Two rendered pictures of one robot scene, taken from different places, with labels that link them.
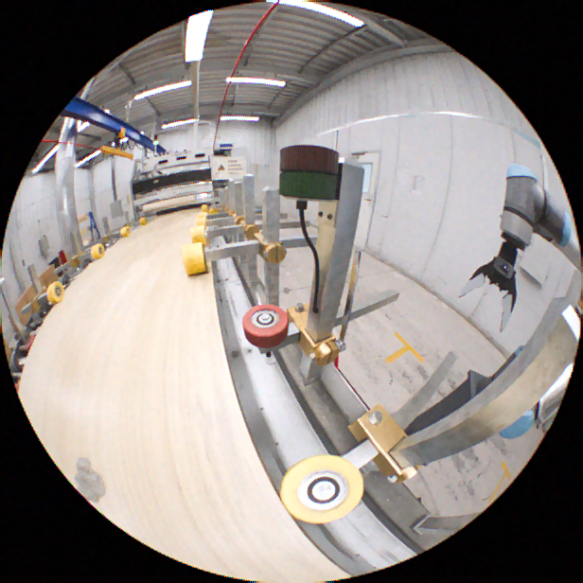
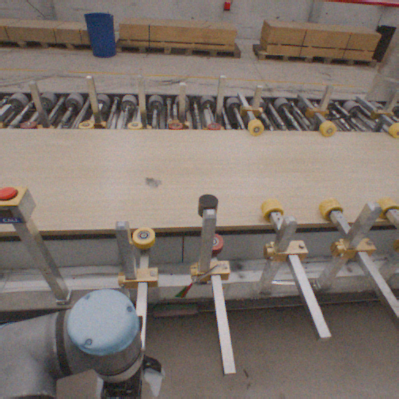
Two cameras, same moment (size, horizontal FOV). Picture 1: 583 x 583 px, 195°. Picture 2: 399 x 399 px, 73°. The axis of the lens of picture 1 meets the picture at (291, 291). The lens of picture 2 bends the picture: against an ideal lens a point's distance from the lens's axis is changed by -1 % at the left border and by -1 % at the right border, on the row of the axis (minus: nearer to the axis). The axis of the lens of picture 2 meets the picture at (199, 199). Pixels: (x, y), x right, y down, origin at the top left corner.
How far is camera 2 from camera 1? 0.90 m
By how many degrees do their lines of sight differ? 80
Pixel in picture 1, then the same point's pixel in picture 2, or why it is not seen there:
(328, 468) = (149, 237)
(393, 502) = not seen: hidden behind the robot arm
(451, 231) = not seen: outside the picture
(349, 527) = (100, 284)
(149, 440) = (171, 204)
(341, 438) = (155, 290)
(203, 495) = (153, 214)
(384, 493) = not seen: hidden behind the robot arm
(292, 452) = (162, 279)
